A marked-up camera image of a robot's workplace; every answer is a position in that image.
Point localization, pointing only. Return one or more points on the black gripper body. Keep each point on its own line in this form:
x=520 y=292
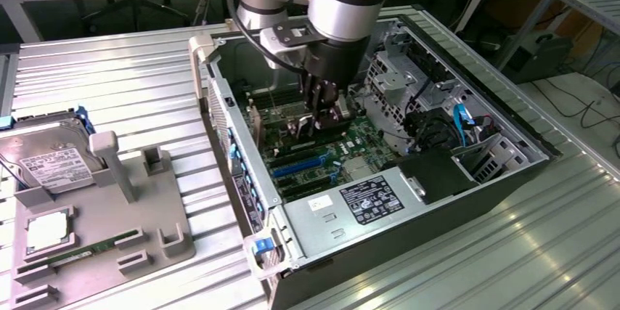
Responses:
x=338 y=59

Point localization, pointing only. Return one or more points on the graphics card with black shroud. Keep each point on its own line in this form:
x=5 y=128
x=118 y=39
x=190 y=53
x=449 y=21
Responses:
x=256 y=123

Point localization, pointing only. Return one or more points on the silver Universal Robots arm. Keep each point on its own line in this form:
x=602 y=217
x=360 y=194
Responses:
x=338 y=1

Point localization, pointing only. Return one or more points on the metal socket cover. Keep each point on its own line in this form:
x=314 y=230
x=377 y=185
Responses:
x=344 y=106

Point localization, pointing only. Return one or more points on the black RAM slot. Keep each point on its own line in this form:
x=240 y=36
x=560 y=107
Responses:
x=270 y=104
x=270 y=90
x=273 y=99
x=272 y=94

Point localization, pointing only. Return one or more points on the thin metal locking lever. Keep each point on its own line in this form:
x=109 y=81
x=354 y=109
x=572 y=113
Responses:
x=273 y=101

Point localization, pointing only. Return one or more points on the tall silver disk bay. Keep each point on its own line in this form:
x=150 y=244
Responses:
x=392 y=81

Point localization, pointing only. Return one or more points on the green Dell motherboard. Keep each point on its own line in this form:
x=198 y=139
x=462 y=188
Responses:
x=368 y=135

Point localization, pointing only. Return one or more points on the green RAM stick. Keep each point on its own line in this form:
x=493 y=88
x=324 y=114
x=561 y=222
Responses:
x=72 y=252
x=300 y=148

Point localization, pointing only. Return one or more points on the long black expansion slot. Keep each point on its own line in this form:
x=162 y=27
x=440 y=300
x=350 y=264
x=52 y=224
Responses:
x=296 y=159

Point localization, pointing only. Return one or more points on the blue expansion slot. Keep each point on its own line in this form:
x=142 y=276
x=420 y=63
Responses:
x=297 y=166

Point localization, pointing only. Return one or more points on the silver chipset heatsink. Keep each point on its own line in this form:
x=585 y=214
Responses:
x=360 y=167

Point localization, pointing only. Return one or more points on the short black expansion slot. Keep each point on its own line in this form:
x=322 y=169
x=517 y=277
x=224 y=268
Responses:
x=306 y=184

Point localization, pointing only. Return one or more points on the grey power supply unit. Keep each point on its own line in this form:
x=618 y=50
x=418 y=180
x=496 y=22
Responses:
x=338 y=215

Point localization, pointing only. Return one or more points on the low silver disk bay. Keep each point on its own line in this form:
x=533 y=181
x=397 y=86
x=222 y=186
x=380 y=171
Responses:
x=504 y=157

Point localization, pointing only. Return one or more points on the black box on floor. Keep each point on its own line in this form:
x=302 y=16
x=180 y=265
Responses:
x=542 y=57

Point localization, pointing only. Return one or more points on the black office chair base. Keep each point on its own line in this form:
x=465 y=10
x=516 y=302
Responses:
x=134 y=7

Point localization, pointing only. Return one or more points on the blue case latch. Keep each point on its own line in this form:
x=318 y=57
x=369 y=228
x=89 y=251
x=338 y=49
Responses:
x=262 y=246

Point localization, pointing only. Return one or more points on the open black PC case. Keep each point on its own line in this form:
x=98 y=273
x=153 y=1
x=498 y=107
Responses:
x=386 y=252

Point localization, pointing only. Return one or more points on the grey parts rack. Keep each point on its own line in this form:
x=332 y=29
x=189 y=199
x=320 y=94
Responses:
x=96 y=223

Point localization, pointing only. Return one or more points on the silver hard disk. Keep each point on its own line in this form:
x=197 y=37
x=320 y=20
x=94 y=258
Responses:
x=42 y=157

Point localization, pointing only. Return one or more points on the CPU with silver lid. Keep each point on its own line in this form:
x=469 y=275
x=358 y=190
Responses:
x=46 y=232

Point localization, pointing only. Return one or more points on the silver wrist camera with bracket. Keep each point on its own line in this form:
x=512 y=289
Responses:
x=285 y=39

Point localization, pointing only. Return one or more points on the black plastic air duct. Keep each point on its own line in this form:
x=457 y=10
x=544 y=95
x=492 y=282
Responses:
x=430 y=175

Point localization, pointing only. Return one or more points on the grey aluminium frame post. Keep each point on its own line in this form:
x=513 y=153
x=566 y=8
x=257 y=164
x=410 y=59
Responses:
x=6 y=81

